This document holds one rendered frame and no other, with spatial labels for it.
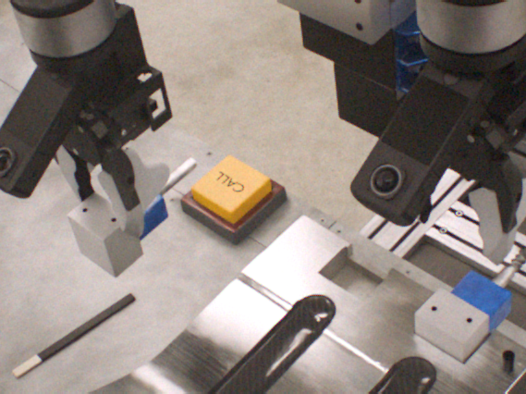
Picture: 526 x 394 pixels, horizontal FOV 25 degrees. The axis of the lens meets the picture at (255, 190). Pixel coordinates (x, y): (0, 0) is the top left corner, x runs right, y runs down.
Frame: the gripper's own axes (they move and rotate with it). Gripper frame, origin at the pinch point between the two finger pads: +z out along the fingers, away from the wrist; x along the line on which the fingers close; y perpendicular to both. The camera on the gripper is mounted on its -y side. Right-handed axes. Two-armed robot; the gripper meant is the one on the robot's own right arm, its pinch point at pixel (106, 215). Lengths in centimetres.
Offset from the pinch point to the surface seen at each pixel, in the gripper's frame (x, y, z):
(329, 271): -15.7, 11.5, 7.5
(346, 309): -20.4, 8.3, 6.1
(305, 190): 52, 73, 95
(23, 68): 39.3, 17.2, 15.1
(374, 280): -19.0, 13.8, 8.6
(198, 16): 109, 100, 95
